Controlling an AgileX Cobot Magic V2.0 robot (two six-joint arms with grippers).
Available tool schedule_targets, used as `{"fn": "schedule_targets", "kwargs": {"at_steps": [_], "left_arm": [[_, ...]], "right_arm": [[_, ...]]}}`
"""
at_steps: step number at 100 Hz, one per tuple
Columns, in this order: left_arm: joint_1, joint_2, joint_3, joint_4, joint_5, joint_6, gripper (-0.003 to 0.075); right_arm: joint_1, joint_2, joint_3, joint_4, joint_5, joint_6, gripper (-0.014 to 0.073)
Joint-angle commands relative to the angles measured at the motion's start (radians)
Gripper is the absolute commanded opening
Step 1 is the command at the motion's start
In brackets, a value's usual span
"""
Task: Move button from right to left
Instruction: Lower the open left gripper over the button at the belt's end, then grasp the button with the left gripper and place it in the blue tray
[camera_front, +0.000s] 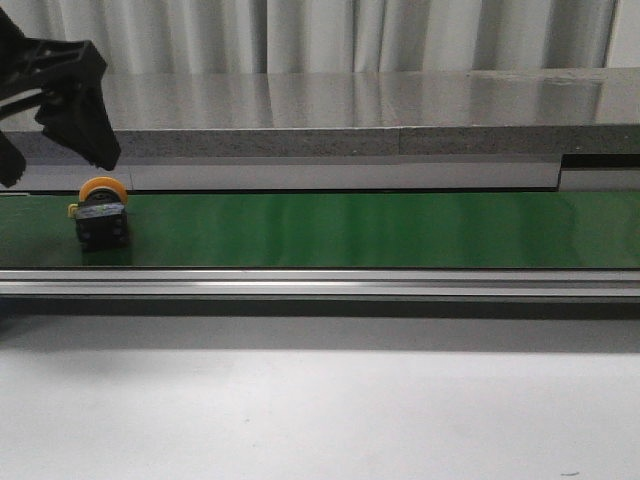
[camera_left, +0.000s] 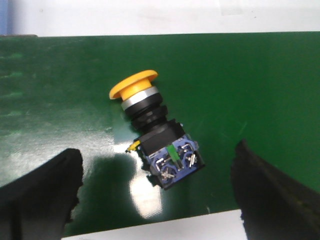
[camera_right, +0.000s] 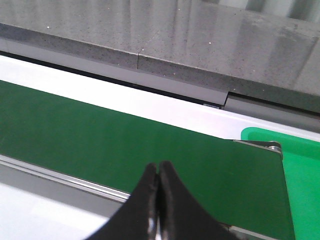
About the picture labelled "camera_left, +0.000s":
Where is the green conveyor belt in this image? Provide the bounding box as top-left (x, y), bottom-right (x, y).
top-left (0, 32), bottom-right (320, 236)

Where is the yellow mushroom push button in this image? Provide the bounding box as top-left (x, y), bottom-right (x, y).
top-left (109, 69), bottom-right (205, 190)

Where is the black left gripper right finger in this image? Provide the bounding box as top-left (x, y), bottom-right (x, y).
top-left (230, 139), bottom-right (320, 240)

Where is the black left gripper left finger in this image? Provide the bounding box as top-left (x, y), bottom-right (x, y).
top-left (0, 148), bottom-right (83, 240)

